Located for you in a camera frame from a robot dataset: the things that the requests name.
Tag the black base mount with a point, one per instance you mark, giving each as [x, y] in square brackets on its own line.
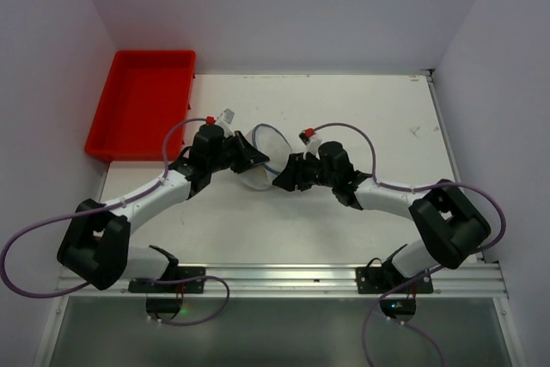
[166, 301]
[377, 277]

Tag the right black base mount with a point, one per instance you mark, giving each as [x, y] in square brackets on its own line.
[377, 277]

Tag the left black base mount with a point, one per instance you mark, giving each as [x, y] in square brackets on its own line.
[166, 301]

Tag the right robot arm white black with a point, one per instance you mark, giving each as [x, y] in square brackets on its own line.
[449, 225]

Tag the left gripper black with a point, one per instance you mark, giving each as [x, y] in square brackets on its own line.
[239, 151]

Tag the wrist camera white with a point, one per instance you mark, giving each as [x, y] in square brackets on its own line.
[224, 120]
[311, 140]

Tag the red plastic tray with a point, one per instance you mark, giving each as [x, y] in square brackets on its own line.
[146, 94]

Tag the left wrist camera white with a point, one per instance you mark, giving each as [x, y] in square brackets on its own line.
[224, 120]

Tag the aluminium mounting rail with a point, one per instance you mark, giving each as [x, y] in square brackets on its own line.
[478, 280]

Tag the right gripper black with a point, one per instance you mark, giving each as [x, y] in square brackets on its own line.
[298, 171]

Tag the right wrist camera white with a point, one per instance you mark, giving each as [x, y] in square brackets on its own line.
[311, 140]

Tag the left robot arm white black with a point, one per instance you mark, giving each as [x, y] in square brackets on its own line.
[96, 245]

